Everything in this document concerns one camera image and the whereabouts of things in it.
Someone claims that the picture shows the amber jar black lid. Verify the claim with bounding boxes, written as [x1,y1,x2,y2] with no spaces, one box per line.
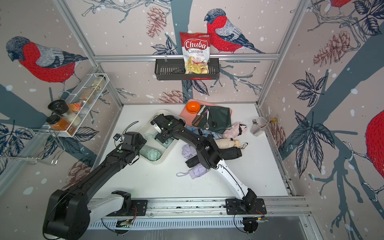
[46,115,71,131]

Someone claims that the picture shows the light blue folded umbrella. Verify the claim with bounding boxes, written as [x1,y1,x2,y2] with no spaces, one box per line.
[186,126,224,140]

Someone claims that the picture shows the mint green umbrella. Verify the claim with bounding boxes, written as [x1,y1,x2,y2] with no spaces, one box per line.
[144,134,174,149]
[139,145,162,162]

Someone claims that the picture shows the dark green cloth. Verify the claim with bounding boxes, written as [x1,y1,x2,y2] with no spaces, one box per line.
[192,106,232,134]

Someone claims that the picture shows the black wire wall basket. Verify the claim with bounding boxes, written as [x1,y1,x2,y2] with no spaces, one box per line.
[155,58,220,81]

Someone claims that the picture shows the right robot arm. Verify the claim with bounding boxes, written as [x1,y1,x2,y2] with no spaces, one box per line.
[151,114,257,211]

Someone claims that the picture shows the white wire spice rack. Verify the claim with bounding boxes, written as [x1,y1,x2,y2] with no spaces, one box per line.
[46,73,110,137]

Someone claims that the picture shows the black lid spice jar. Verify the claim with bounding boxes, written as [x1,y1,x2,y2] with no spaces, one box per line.
[48,99,70,115]

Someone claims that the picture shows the pink plastic tray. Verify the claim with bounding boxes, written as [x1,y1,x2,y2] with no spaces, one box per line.
[179,99,224,126]

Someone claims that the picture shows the Chuba cassava chips bag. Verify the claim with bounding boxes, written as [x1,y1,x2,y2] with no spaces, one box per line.
[180,33,211,74]

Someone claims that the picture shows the black folded umbrella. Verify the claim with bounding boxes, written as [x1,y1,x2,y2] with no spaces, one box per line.
[221,147,242,161]
[186,155,200,168]

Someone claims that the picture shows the lilac folded umbrella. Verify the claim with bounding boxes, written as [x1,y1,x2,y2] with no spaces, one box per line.
[182,145,197,160]
[176,164,209,179]

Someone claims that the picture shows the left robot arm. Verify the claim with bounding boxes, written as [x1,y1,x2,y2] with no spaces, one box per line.
[42,132,147,240]

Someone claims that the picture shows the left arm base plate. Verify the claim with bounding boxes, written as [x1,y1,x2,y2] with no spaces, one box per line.
[108,200,148,217]

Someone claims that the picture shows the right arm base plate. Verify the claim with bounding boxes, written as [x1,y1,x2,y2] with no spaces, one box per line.
[225,198,267,216]

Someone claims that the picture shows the metal spoon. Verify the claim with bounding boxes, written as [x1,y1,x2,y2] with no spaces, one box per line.
[204,111,210,130]

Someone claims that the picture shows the orange plastic bowl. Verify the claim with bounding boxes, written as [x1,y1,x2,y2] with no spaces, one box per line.
[186,101,201,114]

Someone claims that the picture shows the beige folded umbrella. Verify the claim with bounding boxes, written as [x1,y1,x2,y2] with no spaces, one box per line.
[215,139,248,149]

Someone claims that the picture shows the cream plastic storage box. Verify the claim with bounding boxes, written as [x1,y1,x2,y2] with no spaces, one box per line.
[139,110,186,165]

